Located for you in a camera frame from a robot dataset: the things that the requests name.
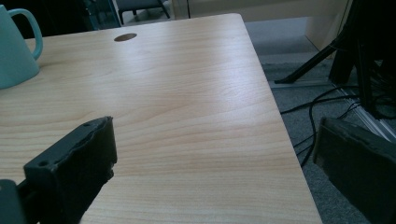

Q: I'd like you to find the black metal stand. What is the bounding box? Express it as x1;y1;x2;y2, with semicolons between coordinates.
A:
274;0;396;119

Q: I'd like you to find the black cable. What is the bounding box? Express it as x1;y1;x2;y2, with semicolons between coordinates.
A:
279;85;362;168

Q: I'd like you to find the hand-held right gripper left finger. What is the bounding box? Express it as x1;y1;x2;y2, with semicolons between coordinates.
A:
23;116;119;224

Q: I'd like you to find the dark chair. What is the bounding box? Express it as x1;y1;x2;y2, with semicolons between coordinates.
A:
115;0;172;25

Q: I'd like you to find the teal glass cabinet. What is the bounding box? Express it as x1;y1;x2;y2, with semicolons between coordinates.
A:
83;0;122;32

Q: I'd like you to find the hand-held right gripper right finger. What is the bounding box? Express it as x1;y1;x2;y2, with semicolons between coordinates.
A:
312;117;396;224

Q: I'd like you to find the teal ceramic pitcher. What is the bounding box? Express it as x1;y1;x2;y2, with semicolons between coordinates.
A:
0;5;44;91

